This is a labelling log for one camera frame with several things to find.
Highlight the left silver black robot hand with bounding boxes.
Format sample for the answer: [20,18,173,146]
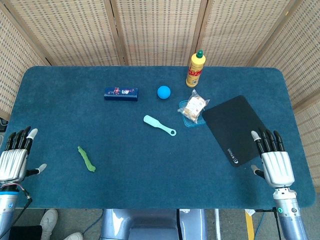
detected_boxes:
[0,126,48,187]

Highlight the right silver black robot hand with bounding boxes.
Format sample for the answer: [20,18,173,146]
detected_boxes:
[250,127,295,189]

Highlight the black mouse pad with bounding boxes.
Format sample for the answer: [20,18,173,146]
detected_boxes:
[201,94,267,168]

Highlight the white sneaker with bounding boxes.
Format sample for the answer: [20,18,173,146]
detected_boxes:
[39,209,59,237]
[62,231,84,240]

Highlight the white table leg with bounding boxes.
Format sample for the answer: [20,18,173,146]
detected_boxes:
[214,208,222,240]

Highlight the woven bamboo screen panel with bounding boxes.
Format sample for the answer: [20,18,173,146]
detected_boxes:
[4,0,125,67]
[253,0,320,195]
[111,0,209,67]
[198,0,300,68]
[0,0,50,121]

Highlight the blue plastic lid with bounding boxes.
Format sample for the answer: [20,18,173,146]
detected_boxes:
[179,99,207,129]

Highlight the clear snack bag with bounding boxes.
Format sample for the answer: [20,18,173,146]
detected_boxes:
[177,89,210,124]

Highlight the yellow bottle green cap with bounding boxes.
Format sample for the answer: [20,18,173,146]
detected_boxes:
[185,49,207,88]

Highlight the light teal plastic brush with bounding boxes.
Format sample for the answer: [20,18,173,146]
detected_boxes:
[143,114,178,137]

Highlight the blue carpet table cover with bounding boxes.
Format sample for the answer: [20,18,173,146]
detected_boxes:
[6,65,316,210]

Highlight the dark blue printed box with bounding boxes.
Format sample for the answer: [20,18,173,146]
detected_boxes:
[103,86,140,102]

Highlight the blue foam ball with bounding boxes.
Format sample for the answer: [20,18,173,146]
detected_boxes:
[157,85,172,100]

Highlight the silver-blue robot torso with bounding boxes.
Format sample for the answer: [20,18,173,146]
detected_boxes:
[99,208,209,240]

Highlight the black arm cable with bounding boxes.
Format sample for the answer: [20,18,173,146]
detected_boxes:
[7,184,33,240]

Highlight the blue floor cable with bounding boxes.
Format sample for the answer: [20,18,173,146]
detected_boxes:
[81,211,105,237]

